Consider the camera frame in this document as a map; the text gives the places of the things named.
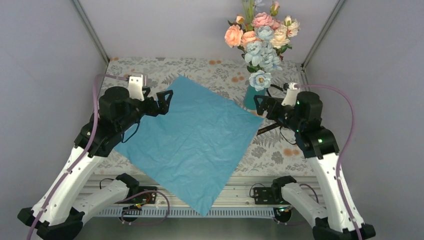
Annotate left aluminium corner post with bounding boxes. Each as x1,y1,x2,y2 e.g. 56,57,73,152
71,0,110,65

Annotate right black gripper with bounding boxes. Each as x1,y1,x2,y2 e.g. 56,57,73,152
254,94,303,133

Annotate blue wrapping paper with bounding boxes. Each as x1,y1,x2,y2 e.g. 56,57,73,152
115,76,263,216

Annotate purple cable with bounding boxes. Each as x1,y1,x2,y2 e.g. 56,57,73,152
273,84,364,240
25,74,170,240

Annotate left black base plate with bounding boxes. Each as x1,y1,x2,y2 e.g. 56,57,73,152
119,186,158,205

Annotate aluminium rail frame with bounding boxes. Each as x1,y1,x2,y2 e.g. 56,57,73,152
77,174,326,207

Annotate floral patterned table mat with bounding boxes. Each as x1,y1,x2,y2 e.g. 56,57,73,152
94,57,314,177

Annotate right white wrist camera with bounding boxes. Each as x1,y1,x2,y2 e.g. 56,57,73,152
281,82,300,107

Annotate cream white rose stem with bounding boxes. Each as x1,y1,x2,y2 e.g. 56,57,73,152
270,15,300,55

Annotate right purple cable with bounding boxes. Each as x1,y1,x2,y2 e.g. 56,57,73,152
273,84,364,240

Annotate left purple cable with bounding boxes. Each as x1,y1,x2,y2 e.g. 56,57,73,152
25,74,170,240

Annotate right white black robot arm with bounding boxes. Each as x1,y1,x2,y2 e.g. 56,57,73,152
254,91,376,240

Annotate aluminium corner post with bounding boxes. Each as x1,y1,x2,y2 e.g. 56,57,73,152
71,0,110,65
301,0,346,72

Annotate pink rose stem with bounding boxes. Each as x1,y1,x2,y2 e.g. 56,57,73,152
251,0,282,30

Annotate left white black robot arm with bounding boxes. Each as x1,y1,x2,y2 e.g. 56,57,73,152
17,86,173,240

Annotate artificial flower bouquet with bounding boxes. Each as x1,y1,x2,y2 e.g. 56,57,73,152
241,25,283,92

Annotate black ribbon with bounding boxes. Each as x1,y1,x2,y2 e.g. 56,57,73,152
256,83,289,136

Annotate slotted grey cable duct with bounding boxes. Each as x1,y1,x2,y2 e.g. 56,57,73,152
96,206,275,219

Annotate peach rose stem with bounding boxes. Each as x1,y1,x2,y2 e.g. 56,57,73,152
224,14,260,50

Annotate teal cylindrical vase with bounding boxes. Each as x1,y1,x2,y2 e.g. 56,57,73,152
243,85,268,111

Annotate right aluminium corner post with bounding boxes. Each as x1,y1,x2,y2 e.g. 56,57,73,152
301,0,346,72

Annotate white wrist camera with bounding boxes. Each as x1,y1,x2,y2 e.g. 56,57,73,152
127,73,146,101
281,82,300,107

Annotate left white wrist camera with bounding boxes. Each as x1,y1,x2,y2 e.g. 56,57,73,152
127,73,146,101

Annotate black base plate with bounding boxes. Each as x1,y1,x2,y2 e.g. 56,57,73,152
119,186,158,205
249,183,283,205

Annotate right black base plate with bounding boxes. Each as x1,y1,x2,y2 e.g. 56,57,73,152
249,183,283,205

